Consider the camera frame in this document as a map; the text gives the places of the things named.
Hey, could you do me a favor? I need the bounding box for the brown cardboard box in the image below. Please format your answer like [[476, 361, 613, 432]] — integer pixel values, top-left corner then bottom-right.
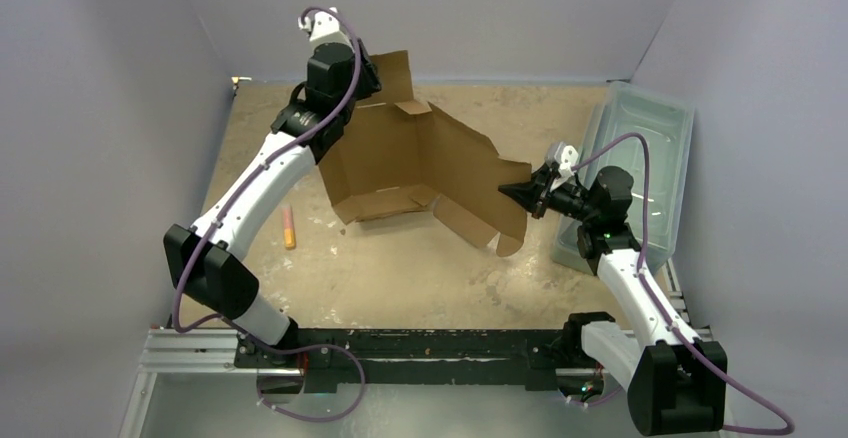
[[318, 51, 531, 257]]

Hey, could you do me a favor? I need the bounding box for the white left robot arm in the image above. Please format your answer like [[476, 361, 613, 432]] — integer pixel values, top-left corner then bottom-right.
[[163, 39, 382, 367]]

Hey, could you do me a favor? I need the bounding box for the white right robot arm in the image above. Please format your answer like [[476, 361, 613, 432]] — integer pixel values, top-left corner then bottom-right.
[[498, 165, 727, 436]]

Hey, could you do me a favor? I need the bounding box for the clear plastic storage bin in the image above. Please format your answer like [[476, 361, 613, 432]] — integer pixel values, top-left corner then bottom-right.
[[551, 80, 696, 276]]

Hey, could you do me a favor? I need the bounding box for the orange marker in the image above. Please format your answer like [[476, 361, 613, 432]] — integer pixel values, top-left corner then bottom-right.
[[282, 205, 297, 250]]

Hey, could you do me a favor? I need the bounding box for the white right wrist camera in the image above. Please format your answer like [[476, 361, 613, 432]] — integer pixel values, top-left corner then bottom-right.
[[544, 141, 580, 179]]

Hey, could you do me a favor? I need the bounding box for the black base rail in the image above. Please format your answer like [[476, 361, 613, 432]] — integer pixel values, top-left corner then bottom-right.
[[234, 328, 601, 393]]

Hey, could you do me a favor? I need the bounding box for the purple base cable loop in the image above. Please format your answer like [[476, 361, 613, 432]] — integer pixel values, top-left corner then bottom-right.
[[255, 344, 367, 423]]

